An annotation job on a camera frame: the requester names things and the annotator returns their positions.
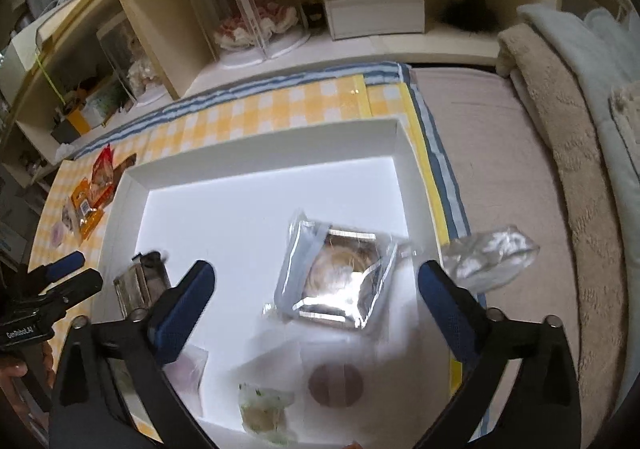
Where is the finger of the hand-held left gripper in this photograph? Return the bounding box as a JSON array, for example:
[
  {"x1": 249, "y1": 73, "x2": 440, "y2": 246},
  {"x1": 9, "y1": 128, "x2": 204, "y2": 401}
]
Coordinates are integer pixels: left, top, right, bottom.
[
  {"x1": 42, "y1": 251, "x2": 85, "y2": 283},
  {"x1": 30, "y1": 268, "x2": 104, "y2": 314}
]

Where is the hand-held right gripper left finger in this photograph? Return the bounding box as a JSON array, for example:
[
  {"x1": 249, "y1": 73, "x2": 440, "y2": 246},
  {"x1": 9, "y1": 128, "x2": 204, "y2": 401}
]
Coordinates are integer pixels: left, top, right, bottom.
[{"x1": 47, "y1": 260, "x2": 221, "y2": 449}]

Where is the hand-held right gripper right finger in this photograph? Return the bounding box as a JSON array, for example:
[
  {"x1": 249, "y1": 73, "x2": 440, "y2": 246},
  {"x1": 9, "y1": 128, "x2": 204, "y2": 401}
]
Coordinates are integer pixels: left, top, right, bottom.
[{"x1": 415, "y1": 260, "x2": 581, "y2": 449}]

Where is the dark foil cake packet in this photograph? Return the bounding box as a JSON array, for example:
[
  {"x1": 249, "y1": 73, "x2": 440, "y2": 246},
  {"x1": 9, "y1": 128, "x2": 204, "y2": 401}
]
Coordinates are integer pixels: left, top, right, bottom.
[{"x1": 112, "y1": 251, "x2": 173, "y2": 322}]

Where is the orange windowed snack packet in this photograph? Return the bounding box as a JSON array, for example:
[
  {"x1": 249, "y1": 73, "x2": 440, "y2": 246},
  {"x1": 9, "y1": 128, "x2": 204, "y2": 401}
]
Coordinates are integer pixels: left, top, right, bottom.
[{"x1": 62, "y1": 178, "x2": 117, "y2": 244}]

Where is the white shallow tray box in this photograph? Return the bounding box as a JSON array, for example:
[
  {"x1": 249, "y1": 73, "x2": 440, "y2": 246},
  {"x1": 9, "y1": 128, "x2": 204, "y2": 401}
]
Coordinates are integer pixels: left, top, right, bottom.
[{"x1": 92, "y1": 116, "x2": 473, "y2": 449}]

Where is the red snack packet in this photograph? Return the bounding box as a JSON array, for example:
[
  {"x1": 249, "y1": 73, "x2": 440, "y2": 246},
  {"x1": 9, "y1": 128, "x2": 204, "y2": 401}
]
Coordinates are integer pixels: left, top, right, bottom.
[{"x1": 91, "y1": 144, "x2": 118, "y2": 190}]

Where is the grey mooncake packet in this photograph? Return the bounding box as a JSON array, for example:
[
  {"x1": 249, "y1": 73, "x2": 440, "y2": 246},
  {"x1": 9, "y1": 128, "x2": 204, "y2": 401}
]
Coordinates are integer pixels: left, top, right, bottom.
[{"x1": 262, "y1": 209, "x2": 401, "y2": 332}]

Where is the green pastry clear packet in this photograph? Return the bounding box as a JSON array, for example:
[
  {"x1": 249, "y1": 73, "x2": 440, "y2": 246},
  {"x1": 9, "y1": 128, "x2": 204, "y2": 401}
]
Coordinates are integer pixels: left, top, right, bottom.
[{"x1": 237, "y1": 381, "x2": 296, "y2": 447}]

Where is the person's left hand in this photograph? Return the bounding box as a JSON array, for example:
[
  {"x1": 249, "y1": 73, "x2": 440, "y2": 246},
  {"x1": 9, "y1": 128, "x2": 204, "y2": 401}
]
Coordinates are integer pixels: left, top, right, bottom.
[{"x1": 0, "y1": 362, "x2": 29, "y2": 382}]

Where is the clear crumpled plastic bag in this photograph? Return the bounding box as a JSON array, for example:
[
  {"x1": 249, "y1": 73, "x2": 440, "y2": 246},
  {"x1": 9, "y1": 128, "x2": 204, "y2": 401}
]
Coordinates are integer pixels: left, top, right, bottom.
[{"x1": 442, "y1": 224, "x2": 542, "y2": 292}]

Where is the yellow and dark box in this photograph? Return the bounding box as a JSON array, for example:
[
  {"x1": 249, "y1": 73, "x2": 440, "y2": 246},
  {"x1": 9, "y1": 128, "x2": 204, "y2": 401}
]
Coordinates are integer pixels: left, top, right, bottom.
[{"x1": 50, "y1": 104, "x2": 93, "y2": 144}]

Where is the taupe bed sheet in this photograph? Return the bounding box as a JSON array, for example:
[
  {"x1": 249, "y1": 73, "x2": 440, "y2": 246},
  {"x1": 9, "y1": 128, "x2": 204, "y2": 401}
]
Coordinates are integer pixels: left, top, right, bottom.
[{"x1": 407, "y1": 66, "x2": 631, "y2": 449}]

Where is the tissue box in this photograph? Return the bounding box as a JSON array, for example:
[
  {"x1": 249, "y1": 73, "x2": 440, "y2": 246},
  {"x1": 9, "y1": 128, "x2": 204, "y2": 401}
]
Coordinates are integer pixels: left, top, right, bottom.
[{"x1": 82, "y1": 79, "x2": 126, "y2": 130}]

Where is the beige fleece blanket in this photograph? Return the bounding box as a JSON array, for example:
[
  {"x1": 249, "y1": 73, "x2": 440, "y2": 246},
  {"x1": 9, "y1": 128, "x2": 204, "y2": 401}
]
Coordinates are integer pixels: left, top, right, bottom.
[{"x1": 497, "y1": 21, "x2": 640, "y2": 430}]

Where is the green ribbon bookmark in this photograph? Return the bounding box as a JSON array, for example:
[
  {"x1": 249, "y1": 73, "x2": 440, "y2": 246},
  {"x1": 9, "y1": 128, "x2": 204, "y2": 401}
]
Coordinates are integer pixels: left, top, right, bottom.
[{"x1": 35, "y1": 51, "x2": 68, "y2": 104}]

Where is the yellow checkered tablecloth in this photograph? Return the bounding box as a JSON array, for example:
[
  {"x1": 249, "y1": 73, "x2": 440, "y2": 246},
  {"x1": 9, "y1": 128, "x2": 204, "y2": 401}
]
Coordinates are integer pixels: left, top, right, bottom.
[{"x1": 27, "y1": 74, "x2": 471, "y2": 395}]

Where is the cream dress doll display case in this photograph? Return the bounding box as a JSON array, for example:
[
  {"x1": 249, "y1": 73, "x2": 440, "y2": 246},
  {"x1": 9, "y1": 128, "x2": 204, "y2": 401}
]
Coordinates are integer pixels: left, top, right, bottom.
[{"x1": 95, "y1": 11, "x2": 166, "y2": 104}]

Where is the light grey blanket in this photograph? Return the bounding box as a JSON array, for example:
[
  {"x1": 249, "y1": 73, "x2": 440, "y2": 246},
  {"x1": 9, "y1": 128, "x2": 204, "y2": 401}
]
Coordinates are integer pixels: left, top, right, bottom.
[{"x1": 517, "y1": 4, "x2": 640, "y2": 210}]

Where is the black fluffy item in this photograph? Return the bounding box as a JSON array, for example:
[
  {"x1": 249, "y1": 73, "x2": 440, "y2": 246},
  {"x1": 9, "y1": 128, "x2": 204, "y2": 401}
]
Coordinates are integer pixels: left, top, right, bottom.
[{"x1": 440, "y1": 0, "x2": 498, "y2": 32}]

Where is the small white box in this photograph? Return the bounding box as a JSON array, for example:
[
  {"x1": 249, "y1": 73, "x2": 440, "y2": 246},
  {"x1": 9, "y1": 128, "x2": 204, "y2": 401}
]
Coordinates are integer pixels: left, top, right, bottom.
[{"x1": 322, "y1": 0, "x2": 427, "y2": 40}]

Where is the red dress doll display case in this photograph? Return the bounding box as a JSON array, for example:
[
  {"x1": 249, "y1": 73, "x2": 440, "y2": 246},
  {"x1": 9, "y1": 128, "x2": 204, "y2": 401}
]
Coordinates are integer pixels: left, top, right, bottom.
[{"x1": 182, "y1": 0, "x2": 313, "y2": 68}]

